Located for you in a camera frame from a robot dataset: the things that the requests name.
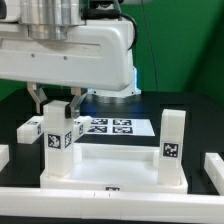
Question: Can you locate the white right fence rail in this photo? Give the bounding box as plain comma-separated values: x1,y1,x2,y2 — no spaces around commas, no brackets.
204,153,224,196

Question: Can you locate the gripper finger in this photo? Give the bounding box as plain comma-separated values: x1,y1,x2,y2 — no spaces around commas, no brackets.
65,87,87,119
27,82,47,114

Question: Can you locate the white desk top tray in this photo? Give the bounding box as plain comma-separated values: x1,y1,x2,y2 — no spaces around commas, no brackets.
40,143,188,194

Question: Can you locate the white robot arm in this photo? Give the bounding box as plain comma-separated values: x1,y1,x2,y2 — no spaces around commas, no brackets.
0,0,140,118

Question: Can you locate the white left fence block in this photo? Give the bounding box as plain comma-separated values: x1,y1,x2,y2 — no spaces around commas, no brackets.
0,145,9,172

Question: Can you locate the white fence rail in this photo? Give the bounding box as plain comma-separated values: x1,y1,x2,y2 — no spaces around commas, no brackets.
204,153,224,196
0,187,224,224

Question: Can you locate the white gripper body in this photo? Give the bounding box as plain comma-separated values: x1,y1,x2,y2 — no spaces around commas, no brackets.
0,20,133,91

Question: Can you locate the white front fence rail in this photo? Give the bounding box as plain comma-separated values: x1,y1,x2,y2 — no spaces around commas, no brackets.
0,187,224,224

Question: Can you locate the fiducial marker sheet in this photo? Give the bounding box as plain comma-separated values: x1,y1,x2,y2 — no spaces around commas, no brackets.
88,118,155,136

